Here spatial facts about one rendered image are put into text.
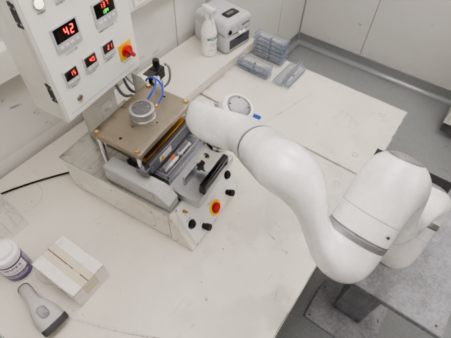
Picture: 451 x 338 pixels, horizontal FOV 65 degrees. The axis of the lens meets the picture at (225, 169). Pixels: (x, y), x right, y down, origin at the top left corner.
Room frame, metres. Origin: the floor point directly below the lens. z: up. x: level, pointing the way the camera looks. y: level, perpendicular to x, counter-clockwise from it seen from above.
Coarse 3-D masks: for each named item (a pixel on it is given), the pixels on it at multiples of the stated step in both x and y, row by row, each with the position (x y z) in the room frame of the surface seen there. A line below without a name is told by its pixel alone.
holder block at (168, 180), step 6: (198, 144) 0.79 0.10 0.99; (192, 150) 0.76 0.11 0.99; (198, 150) 0.78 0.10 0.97; (186, 156) 0.73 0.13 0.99; (192, 156) 0.75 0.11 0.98; (132, 162) 0.70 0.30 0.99; (180, 162) 0.71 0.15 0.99; (186, 162) 0.72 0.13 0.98; (174, 168) 0.68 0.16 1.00; (180, 168) 0.69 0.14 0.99; (150, 174) 0.67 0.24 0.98; (156, 174) 0.65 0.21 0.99; (174, 174) 0.66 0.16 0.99; (162, 180) 0.64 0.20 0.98; (168, 180) 0.63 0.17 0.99
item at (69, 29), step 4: (68, 24) 0.79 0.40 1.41; (72, 24) 0.80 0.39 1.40; (60, 28) 0.77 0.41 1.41; (64, 28) 0.78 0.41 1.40; (68, 28) 0.79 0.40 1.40; (72, 28) 0.80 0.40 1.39; (56, 32) 0.76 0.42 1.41; (60, 32) 0.77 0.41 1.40; (64, 32) 0.78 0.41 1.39; (68, 32) 0.79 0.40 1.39; (72, 32) 0.80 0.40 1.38; (60, 36) 0.76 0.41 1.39; (64, 36) 0.77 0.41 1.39; (68, 36) 0.78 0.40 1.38; (60, 40) 0.76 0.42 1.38
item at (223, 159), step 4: (224, 156) 0.73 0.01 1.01; (220, 160) 0.71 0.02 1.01; (224, 160) 0.71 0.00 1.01; (216, 164) 0.69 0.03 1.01; (220, 164) 0.69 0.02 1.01; (212, 168) 0.68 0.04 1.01; (216, 168) 0.68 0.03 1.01; (220, 168) 0.69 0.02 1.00; (212, 172) 0.66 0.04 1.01; (216, 172) 0.67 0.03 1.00; (208, 176) 0.64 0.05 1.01; (212, 176) 0.65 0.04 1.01; (204, 180) 0.63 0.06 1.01; (208, 180) 0.63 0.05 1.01; (212, 180) 0.64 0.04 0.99; (200, 184) 0.61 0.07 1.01; (204, 184) 0.61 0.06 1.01; (208, 184) 0.62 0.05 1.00; (200, 188) 0.61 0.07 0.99; (204, 188) 0.60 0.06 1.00; (200, 192) 0.61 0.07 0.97; (204, 192) 0.60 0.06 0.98
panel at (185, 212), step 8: (224, 176) 0.77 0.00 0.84; (232, 176) 0.80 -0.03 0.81; (216, 184) 0.73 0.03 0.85; (224, 184) 0.75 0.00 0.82; (232, 184) 0.78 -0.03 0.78; (216, 192) 0.71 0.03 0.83; (224, 192) 0.73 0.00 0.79; (208, 200) 0.67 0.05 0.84; (216, 200) 0.69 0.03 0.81; (224, 200) 0.72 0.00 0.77; (176, 208) 0.58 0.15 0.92; (184, 208) 0.60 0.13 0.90; (192, 208) 0.61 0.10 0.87; (200, 208) 0.63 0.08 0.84; (208, 208) 0.65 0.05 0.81; (184, 216) 0.58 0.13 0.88; (192, 216) 0.59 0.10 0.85; (200, 216) 0.61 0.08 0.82; (208, 216) 0.63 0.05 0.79; (216, 216) 0.65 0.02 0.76; (184, 224) 0.56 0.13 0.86; (200, 224) 0.59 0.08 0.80; (192, 232) 0.56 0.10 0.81; (200, 232) 0.57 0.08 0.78; (200, 240) 0.55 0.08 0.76
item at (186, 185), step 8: (224, 152) 0.78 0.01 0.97; (192, 160) 0.74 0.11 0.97; (232, 160) 0.76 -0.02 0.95; (184, 168) 0.70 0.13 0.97; (192, 168) 0.67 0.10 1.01; (224, 168) 0.71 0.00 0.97; (184, 176) 0.64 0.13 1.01; (192, 176) 0.67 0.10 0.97; (200, 176) 0.67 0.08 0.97; (216, 176) 0.68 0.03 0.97; (176, 184) 0.64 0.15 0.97; (184, 184) 0.64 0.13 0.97; (192, 184) 0.64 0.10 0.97; (176, 192) 0.61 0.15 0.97; (184, 192) 0.61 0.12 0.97; (192, 192) 0.61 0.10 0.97; (208, 192) 0.62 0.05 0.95; (184, 200) 0.60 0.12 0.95; (192, 200) 0.58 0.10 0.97; (200, 200) 0.58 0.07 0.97
